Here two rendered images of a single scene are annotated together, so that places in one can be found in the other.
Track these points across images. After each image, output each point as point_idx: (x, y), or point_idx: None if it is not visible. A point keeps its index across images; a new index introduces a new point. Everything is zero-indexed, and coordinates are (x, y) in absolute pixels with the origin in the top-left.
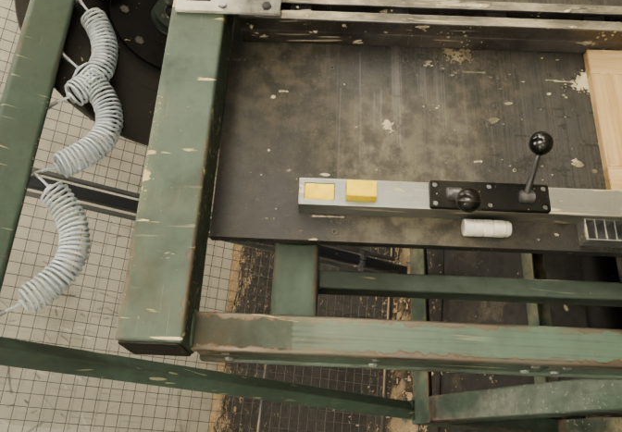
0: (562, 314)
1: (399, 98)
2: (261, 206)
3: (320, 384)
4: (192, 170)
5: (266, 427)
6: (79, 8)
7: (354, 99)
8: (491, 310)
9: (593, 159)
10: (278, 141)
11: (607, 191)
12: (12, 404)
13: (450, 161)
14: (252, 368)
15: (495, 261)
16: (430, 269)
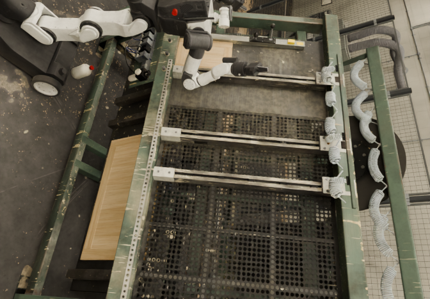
0: (176, 148)
1: (279, 68)
2: (311, 47)
3: (246, 195)
4: (329, 40)
5: (265, 196)
6: (379, 148)
7: (291, 68)
8: (193, 169)
9: (233, 52)
10: (310, 59)
11: (235, 40)
12: (374, 213)
13: (268, 53)
14: None
15: None
16: (208, 204)
